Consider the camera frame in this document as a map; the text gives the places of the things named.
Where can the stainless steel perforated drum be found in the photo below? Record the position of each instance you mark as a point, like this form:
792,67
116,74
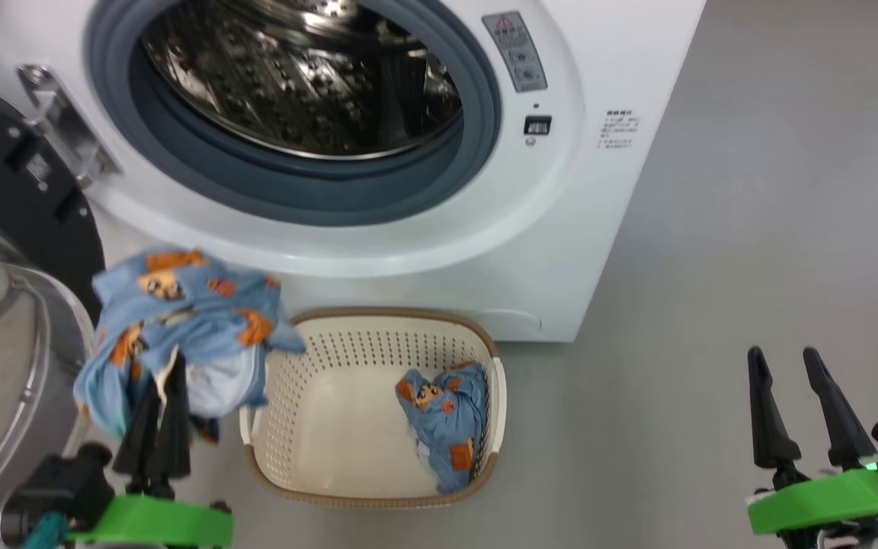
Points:
294,84

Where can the blue cartoon garment white lining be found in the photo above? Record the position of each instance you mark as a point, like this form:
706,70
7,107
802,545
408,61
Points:
203,305

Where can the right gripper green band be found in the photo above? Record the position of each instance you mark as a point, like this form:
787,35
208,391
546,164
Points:
828,503

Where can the metal door hinge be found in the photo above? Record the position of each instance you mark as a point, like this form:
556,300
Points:
65,126

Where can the grey rubber door gasket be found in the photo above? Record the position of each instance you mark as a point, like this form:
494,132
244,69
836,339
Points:
294,187

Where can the white front-load washing machine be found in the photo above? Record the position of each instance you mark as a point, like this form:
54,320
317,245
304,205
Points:
561,229

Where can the round drain filter cover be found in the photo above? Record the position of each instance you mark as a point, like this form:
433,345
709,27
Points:
511,320

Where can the grey warning sticker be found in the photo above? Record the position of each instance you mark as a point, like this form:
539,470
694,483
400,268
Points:
517,53

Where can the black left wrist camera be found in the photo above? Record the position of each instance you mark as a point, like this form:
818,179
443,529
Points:
62,484

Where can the black door lock latch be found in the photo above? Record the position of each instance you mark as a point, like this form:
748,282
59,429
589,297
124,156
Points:
537,125

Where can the cream laundry basket brown rim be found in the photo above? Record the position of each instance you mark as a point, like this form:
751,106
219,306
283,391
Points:
332,427

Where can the blue cartoon print garment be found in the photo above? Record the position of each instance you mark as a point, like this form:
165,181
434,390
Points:
447,427

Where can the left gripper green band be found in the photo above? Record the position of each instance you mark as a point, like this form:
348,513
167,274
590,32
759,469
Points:
157,522

